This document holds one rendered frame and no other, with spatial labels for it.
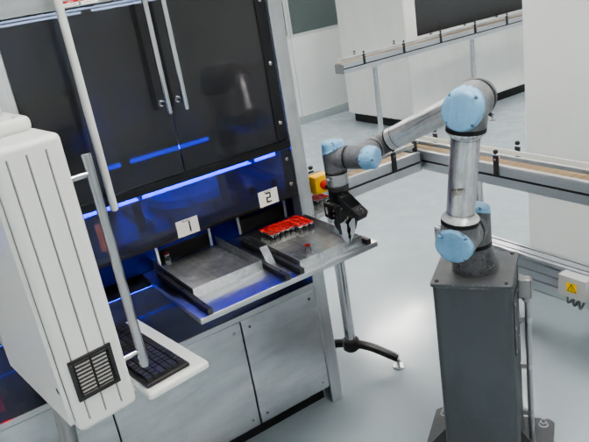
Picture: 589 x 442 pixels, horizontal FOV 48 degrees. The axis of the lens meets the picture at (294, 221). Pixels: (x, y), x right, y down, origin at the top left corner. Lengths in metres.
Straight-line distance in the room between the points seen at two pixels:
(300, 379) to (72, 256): 1.46
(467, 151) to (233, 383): 1.33
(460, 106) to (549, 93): 1.51
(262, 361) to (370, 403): 0.56
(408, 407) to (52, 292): 1.76
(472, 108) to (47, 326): 1.23
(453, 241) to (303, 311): 0.92
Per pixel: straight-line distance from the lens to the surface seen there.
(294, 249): 2.35
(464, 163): 1.97
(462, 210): 2.02
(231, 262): 2.35
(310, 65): 8.15
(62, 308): 1.69
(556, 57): 3.32
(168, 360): 1.97
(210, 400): 2.67
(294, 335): 2.76
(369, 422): 2.92
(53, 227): 1.63
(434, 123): 2.11
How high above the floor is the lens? 1.82
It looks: 21 degrees down
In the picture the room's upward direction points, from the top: 10 degrees counter-clockwise
